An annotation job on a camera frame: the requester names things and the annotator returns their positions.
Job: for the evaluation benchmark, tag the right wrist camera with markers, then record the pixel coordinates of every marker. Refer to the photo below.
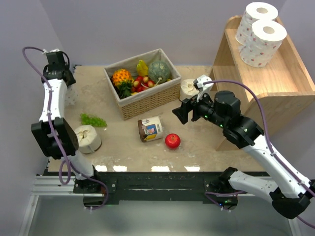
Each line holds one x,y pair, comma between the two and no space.
203,84

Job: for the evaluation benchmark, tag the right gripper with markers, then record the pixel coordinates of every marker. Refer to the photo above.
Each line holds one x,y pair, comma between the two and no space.
182,111

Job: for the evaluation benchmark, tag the green grape bunch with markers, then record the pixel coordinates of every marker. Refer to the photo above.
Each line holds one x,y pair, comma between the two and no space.
92,120

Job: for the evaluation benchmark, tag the black base frame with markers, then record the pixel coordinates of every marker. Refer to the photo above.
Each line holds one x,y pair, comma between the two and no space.
152,186

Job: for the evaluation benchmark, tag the floral roll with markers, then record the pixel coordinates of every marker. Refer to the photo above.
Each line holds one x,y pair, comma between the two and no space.
71,96
254,11
262,43

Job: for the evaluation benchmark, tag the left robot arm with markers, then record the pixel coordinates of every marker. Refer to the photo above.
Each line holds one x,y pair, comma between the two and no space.
52,132

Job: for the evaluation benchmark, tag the yellow banana bunch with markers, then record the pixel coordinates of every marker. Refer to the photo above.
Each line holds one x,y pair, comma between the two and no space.
142,68

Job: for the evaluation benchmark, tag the red lychee cluster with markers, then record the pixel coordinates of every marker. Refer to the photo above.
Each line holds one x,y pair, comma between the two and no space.
142,83

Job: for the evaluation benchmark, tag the red apple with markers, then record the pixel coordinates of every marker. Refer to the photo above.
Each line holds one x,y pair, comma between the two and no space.
172,141

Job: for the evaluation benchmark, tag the wicker basket with liner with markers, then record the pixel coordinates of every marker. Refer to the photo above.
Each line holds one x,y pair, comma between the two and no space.
149,99

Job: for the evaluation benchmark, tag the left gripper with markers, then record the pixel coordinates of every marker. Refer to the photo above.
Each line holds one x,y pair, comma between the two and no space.
73,80

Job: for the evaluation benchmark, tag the orange pineapple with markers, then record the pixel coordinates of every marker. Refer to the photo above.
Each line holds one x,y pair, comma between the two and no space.
122,81

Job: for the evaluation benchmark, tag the wooden two-tier shelf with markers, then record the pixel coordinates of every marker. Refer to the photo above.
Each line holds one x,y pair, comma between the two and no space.
283,87

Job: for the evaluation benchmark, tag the green netted melon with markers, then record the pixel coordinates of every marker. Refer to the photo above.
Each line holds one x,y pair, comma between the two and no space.
158,72

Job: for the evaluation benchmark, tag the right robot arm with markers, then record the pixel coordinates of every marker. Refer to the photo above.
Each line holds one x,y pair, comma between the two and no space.
289,192

